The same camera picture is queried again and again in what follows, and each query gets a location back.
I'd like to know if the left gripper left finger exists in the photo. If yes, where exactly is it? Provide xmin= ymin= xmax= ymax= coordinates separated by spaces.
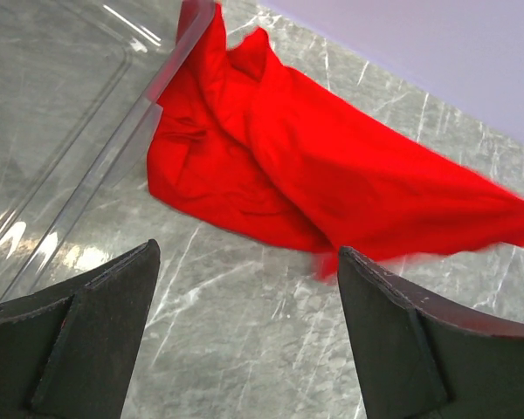
xmin=0 ymin=239 xmax=160 ymax=418

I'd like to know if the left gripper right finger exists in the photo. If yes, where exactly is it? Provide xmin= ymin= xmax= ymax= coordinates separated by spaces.
xmin=338 ymin=247 xmax=524 ymax=418

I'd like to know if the red t shirt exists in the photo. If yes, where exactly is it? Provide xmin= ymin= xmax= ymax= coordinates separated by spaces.
xmin=147 ymin=12 xmax=524 ymax=278

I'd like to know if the clear plastic bin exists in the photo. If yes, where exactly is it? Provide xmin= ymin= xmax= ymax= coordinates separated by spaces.
xmin=0 ymin=1 xmax=215 ymax=302

